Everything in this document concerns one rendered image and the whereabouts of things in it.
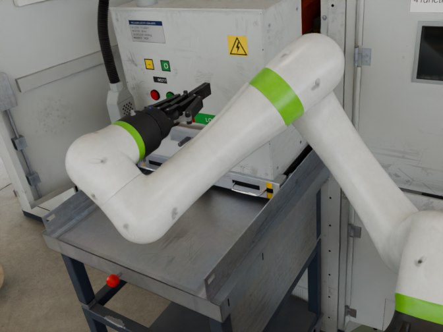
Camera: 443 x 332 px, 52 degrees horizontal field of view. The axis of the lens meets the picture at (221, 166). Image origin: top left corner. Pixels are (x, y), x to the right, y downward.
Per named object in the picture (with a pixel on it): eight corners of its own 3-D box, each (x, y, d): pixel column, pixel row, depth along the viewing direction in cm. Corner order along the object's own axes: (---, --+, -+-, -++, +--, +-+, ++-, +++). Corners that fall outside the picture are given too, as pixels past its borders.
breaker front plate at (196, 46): (271, 186, 128) (259, 13, 104) (142, 156, 152) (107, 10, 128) (273, 184, 129) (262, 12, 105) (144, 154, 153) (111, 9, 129)
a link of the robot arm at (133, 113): (138, 120, 85) (103, 114, 90) (150, 172, 91) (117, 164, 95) (158, 107, 89) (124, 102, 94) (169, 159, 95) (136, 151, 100)
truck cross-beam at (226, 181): (280, 201, 129) (279, 184, 126) (138, 166, 156) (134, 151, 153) (287, 192, 132) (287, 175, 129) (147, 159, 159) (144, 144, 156)
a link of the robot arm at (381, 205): (441, 255, 102) (307, 68, 111) (476, 258, 86) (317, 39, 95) (393, 286, 102) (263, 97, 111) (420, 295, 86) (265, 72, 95)
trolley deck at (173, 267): (223, 323, 103) (219, 305, 100) (47, 248, 135) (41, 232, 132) (329, 176, 151) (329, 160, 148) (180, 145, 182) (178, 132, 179)
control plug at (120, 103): (128, 148, 138) (115, 95, 129) (117, 145, 140) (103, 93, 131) (144, 137, 143) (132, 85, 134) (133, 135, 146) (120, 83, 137)
